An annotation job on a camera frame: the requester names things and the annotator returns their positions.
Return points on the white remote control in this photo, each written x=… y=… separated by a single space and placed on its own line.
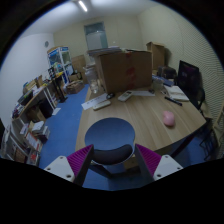
x=101 y=105

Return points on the large cardboard box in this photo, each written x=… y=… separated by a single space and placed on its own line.
x=124 y=71

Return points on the pink computer mouse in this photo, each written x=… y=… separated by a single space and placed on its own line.
x=168 y=118

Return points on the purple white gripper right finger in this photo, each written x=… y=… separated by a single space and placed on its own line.
x=153 y=166

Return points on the open white notebook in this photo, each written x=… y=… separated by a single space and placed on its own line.
x=176 y=93

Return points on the white remote with buttons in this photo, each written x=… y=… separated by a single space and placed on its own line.
x=125 y=96

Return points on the small black object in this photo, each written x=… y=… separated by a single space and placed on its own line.
x=110 y=96

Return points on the wooden shelf desk left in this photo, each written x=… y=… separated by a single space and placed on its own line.
x=34 y=105

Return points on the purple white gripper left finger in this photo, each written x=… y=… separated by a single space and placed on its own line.
x=74 y=167

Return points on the clear glass jar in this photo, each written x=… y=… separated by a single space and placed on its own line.
x=93 y=82

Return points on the black marker pen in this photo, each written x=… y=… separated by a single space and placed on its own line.
x=173 y=100

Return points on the black computer monitor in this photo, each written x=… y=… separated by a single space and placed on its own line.
x=188 y=79

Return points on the tall cardboard box background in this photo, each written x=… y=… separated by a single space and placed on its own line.
x=158 y=54

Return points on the white paper sheet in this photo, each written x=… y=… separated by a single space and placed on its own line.
x=94 y=101

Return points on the blue white vending cabinet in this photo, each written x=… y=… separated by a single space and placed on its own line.
x=59 y=58

